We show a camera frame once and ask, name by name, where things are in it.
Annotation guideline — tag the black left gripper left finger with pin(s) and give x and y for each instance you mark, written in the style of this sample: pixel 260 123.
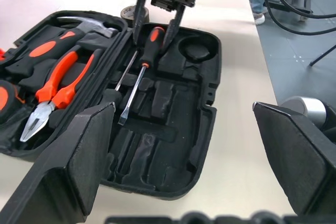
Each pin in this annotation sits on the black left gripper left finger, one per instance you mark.
pixel 60 171

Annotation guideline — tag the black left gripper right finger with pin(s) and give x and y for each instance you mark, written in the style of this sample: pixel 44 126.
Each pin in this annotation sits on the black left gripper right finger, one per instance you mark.
pixel 296 155

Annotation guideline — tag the black plastic tool case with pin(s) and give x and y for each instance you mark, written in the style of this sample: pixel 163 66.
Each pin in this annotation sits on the black plastic tool case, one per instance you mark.
pixel 168 140

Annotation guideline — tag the orange case latch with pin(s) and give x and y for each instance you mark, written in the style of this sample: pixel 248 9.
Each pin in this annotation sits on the orange case latch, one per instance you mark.
pixel 2 54

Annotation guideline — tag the dark tape roll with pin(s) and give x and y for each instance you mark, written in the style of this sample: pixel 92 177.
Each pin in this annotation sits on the dark tape roll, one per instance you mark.
pixel 128 12

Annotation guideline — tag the silver rounded robot body part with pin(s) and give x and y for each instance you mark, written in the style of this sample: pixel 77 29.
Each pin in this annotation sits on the silver rounded robot body part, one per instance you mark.
pixel 307 108

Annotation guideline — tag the black orange tape measure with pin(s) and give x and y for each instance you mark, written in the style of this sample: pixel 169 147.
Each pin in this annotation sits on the black orange tape measure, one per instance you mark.
pixel 5 98

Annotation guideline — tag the black metal floor leg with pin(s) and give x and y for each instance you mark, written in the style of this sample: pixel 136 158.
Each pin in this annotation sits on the black metal floor leg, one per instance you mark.
pixel 324 54

